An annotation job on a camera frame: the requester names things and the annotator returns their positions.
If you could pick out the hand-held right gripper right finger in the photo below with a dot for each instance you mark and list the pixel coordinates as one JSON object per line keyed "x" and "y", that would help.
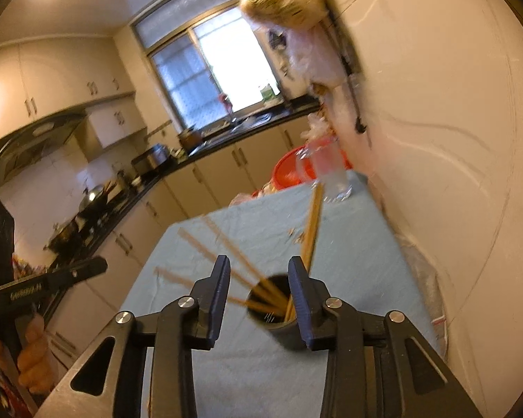
{"x": 303, "y": 309}

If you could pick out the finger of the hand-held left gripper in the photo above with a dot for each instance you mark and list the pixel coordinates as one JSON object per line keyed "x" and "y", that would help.
{"x": 61, "y": 278}

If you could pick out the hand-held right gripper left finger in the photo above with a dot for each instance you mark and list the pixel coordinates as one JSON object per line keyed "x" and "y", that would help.
{"x": 213, "y": 309}

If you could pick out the dark green chopstick holder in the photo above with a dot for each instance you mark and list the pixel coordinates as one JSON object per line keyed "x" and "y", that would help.
{"x": 270, "y": 331}

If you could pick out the pile of wooden chopsticks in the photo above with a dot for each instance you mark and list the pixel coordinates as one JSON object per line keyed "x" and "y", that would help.
{"x": 244, "y": 270}

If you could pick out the straight single wooden chopstick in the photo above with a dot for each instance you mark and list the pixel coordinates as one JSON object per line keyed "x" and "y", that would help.
{"x": 313, "y": 226}

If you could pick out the person's left hand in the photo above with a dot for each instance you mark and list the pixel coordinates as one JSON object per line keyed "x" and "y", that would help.
{"x": 35, "y": 357}

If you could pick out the steel pot with lid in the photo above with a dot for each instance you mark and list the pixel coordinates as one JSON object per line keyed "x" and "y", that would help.
{"x": 63, "y": 237}

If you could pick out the blue tablecloth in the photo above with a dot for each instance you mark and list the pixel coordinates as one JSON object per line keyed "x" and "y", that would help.
{"x": 252, "y": 370}

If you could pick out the small crumbs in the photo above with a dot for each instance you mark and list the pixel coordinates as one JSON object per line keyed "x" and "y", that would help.
{"x": 296, "y": 235}

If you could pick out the steel wok with lid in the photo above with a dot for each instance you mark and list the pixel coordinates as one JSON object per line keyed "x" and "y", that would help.
{"x": 93, "y": 198}

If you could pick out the range hood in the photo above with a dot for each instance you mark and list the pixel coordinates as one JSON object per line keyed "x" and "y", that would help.
{"x": 30, "y": 143}

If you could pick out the cream lower cabinets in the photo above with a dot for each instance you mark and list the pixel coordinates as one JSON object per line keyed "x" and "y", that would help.
{"x": 191, "y": 187}

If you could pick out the cream cabinets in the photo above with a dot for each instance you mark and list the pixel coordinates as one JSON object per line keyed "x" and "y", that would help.
{"x": 56, "y": 82}
{"x": 191, "y": 187}

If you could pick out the red plastic basket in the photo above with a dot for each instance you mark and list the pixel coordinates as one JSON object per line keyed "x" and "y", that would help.
{"x": 287, "y": 170}

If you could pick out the clear glass pitcher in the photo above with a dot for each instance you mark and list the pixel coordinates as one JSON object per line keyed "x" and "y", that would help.
{"x": 327, "y": 170}

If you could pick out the black countertop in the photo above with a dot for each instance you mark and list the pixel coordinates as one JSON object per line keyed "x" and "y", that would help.
{"x": 165, "y": 174}

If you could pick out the silver kitchen appliance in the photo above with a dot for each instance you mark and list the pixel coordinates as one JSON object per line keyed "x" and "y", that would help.
{"x": 150, "y": 159}

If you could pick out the cream upper cabinets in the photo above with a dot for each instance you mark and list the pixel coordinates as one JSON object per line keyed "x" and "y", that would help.
{"x": 56, "y": 82}

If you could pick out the brown cooking pot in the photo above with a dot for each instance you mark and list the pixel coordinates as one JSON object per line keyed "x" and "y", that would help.
{"x": 190, "y": 138}

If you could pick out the red hanging cloth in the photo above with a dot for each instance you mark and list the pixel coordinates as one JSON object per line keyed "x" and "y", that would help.
{"x": 225, "y": 102}

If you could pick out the green detergent bottle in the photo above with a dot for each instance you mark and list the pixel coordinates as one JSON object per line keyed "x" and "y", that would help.
{"x": 266, "y": 93}

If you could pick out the white plastic bags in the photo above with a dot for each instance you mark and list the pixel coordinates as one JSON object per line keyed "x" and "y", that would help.
{"x": 314, "y": 61}

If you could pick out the kitchen window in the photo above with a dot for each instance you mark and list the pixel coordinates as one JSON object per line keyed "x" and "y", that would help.
{"x": 209, "y": 56}

